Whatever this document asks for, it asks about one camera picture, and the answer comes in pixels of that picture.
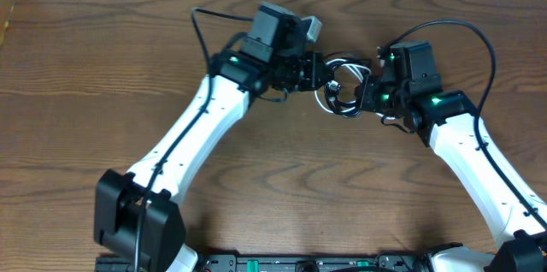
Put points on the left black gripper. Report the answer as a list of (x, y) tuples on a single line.
[(314, 72)]

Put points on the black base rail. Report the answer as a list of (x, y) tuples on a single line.
[(385, 261)]

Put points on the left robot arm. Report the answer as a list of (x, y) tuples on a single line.
[(137, 214)]

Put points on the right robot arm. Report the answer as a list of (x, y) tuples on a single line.
[(410, 88)]

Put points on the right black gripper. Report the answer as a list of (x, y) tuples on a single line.
[(365, 96)]

